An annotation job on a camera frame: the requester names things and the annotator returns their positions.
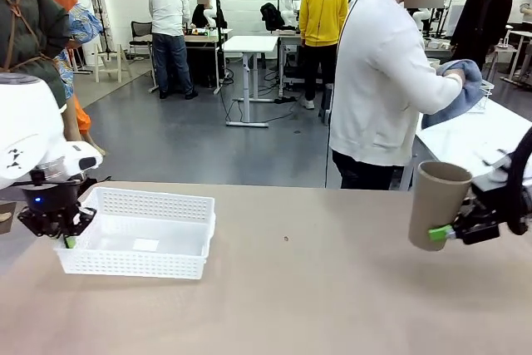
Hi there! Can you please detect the black mesh chair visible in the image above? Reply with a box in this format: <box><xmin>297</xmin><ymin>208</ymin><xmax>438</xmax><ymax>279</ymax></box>
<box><xmin>129</xmin><ymin>21</ymin><xmax>155</xmax><ymax>61</ymax></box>

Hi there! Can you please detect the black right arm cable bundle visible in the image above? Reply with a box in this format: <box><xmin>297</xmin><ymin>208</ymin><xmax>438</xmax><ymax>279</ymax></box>
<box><xmin>503</xmin><ymin>126</ymin><xmax>532</xmax><ymax>236</ymax></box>

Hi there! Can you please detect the white standing desk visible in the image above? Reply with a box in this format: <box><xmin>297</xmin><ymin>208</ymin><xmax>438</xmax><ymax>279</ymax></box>
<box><xmin>223</xmin><ymin>35</ymin><xmax>279</xmax><ymax>129</ymax></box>

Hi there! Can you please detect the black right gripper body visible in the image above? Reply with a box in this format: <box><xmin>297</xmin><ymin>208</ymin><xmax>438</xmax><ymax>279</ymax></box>
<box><xmin>471</xmin><ymin>194</ymin><xmax>515</xmax><ymax>228</ymax></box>

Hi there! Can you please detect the person in dark vest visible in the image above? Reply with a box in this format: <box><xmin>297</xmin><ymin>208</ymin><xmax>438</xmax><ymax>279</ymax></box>
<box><xmin>18</xmin><ymin>0</ymin><xmax>106</xmax><ymax>157</ymax></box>

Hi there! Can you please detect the black stand pole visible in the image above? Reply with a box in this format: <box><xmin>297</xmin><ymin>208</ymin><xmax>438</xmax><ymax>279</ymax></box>
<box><xmin>211</xmin><ymin>0</ymin><xmax>229</xmax><ymax>96</ymax></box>

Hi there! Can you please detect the person in yellow hoodie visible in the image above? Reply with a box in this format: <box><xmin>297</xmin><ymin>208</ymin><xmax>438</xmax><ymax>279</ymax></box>
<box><xmin>298</xmin><ymin>0</ymin><xmax>349</xmax><ymax>111</ymax></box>

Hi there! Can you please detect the brown paper cup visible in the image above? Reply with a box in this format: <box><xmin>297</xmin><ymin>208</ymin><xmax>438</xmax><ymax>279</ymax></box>
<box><xmin>407</xmin><ymin>160</ymin><xmax>474</xmax><ymax>252</ymax></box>

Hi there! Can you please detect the wooden top desk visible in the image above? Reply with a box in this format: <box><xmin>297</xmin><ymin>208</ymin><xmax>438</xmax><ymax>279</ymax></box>
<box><xmin>185</xmin><ymin>29</ymin><xmax>234</xmax><ymax>96</ymax></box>

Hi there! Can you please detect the blue cleaning towel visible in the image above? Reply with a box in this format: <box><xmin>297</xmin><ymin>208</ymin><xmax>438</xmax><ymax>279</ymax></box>
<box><xmin>421</xmin><ymin>59</ymin><xmax>485</xmax><ymax>130</ymax></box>

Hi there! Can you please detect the white step stool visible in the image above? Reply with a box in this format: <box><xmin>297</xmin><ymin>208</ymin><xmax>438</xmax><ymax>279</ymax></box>
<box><xmin>91</xmin><ymin>43</ymin><xmax>133</xmax><ymax>84</ymax></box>

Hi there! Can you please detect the white perforated plastic basket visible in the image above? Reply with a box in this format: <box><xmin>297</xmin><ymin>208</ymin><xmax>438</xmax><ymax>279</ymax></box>
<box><xmin>53</xmin><ymin>186</ymin><xmax>217</xmax><ymax>280</ymax></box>

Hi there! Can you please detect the person in black coat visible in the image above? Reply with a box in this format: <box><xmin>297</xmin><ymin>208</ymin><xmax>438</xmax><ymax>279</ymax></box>
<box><xmin>449</xmin><ymin>0</ymin><xmax>515</xmax><ymax>71</ymax></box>

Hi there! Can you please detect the black jacket on desk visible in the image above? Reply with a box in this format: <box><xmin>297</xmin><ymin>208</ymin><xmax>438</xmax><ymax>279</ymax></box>
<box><xmin>260</xmin><ymin>2</ymin><xmax>286</xmax><ymax>33</ymax></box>

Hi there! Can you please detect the seated person in black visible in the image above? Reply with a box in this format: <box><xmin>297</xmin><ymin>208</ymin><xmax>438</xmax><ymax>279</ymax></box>
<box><xmin>190</xmin><ymin>0</ymin><xmax>226</xmax><ymax>34</ymax></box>

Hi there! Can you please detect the white side table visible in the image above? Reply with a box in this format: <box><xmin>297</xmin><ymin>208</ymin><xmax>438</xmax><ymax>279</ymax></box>
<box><xmin>401</xmin><ymin>95</ymin><xmax>532</xmax><ymax>190</ymax></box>

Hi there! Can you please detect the person in white shirt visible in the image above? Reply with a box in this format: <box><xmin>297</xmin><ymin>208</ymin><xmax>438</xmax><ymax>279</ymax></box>
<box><xmin>148</xmin><ymin>0</ymin><xmax>200</xmax><ymax>101</ymax></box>

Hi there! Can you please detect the person's right forearm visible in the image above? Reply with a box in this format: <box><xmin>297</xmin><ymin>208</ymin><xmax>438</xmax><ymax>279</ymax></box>
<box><xmin>398</xmin><ymin>67</ymin><xmax>465</xmax><ymax>116</ymax></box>

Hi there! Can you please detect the person in white sweater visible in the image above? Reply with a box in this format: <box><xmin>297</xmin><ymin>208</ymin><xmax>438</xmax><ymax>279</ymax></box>
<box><xmin>328</xmin><ymin>0</ymin><xmax>466</xmax><ymax>190</ymax></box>

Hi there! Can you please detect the white wire dish rack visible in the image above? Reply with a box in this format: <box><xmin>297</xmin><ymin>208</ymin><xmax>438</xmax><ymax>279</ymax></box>
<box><xmin>469</xmin><ymin>80</ymin><xmax>495</xmax><ymax>115</ymax></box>

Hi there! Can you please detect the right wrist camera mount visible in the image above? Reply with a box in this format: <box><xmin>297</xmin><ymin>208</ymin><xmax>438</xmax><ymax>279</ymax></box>
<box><xmin>471</xmin><ymin>149</ymin><xmax>515</xmax><ymax>195</ymax></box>

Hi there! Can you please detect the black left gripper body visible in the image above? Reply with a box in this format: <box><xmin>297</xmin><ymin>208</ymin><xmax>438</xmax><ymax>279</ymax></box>
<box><xmin>20</xmin><ymin>182</ymin><xmax>81</xmax><ymax>219</ymax></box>

